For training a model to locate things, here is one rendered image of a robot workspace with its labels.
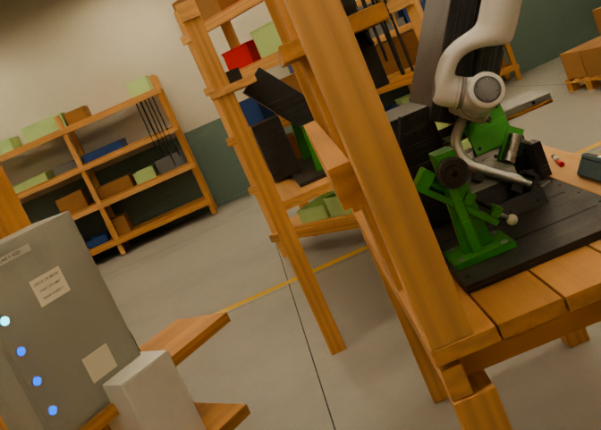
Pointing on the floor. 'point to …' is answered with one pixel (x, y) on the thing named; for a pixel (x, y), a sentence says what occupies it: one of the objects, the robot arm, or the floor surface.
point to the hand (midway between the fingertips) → (464, 115)
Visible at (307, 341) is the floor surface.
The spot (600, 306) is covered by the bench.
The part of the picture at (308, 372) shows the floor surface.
